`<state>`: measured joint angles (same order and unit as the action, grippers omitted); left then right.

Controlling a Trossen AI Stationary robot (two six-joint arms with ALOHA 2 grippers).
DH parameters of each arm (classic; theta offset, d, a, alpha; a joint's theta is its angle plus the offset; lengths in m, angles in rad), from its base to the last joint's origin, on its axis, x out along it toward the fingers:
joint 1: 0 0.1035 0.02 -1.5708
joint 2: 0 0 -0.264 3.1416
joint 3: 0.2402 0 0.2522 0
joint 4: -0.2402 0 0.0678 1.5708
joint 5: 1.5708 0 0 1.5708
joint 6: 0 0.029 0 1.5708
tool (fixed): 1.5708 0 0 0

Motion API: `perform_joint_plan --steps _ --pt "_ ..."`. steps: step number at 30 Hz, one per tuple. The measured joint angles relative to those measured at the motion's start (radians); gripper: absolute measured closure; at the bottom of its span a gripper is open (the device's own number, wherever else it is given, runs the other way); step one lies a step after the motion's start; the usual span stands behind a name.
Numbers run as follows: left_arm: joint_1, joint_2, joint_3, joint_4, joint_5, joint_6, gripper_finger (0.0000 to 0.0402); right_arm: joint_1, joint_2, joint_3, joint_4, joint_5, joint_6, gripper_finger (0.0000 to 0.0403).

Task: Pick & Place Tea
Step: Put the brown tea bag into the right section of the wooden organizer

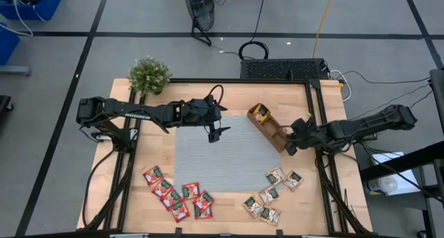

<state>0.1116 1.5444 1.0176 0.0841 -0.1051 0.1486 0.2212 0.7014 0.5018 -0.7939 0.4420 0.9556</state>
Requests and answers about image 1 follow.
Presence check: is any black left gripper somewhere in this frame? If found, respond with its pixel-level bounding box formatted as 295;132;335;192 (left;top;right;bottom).
189;98;232;133

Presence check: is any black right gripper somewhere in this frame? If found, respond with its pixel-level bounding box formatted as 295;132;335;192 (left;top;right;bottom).
284;121;323;157

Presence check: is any wooden tea box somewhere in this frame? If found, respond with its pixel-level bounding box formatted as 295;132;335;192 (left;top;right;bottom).
246;102;291;154

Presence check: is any red strawberry tea packet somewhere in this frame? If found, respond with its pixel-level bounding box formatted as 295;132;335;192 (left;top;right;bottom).
151;178;174;198
171;200;191;223
160;189;184;211
142;165;164;186
193;205;214;221
181;182;201;201
193;190;215;212

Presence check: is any grey woven placemat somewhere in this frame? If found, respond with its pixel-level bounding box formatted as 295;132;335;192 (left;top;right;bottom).
173;115;282;194

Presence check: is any black perforated computer tower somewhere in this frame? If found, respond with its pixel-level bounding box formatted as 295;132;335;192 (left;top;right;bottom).
240;58;329;81

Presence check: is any green potted plant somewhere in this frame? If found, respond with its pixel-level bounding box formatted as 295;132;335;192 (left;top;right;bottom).
127;56;173;96

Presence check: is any white box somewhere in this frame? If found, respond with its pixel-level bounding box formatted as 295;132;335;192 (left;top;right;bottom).
370;151;422;196

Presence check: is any white wipes canister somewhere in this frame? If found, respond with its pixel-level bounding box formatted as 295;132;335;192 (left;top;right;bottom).
363;175;400;196

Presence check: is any black cage fan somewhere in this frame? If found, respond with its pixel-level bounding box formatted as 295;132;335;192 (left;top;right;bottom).
182;0;216;47

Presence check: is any large blue bin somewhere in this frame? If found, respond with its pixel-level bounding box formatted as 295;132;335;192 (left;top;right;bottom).
0;0;62;22

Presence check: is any grey metal foot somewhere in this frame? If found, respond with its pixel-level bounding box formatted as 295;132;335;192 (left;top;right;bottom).
0;65;32;77

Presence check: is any black caster base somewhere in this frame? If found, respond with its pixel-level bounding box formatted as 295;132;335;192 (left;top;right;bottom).
0;94;15;124

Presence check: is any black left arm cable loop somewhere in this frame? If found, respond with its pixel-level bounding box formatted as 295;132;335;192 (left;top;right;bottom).
207;84;225;105

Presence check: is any black coiled floor cable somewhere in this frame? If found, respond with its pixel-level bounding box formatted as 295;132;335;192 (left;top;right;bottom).
238;0;270;61

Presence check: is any black side cart frame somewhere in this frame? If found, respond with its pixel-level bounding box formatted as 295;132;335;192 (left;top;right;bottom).
359;140;444;238

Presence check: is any yellow hanging cable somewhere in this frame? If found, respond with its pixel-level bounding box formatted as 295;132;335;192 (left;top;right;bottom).
311;0;336;58

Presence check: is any black post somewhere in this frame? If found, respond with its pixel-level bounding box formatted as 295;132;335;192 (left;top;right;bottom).
429;68;444;135

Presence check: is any black left base cable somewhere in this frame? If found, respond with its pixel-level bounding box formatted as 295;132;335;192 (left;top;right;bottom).
82;149;117;228

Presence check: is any white floor cable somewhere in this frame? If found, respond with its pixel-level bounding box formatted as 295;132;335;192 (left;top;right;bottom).
0;0;48;37

